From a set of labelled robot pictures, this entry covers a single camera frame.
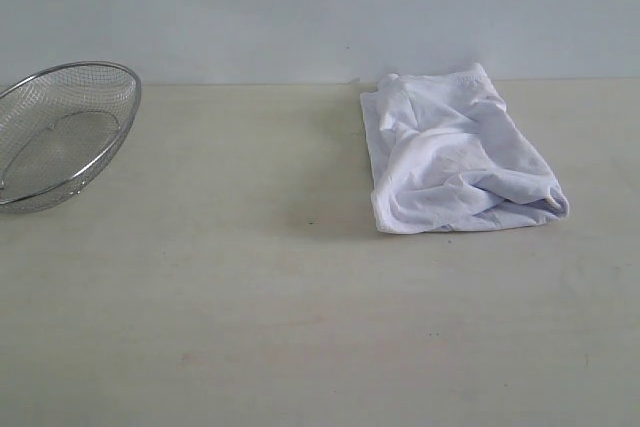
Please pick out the metal wire mesh basket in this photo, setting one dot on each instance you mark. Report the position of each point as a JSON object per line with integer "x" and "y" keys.
{"x": 60, "y": 127}

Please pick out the white t-shirt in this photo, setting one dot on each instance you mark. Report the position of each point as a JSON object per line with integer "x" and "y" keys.
{"x": 446, "y": 156}

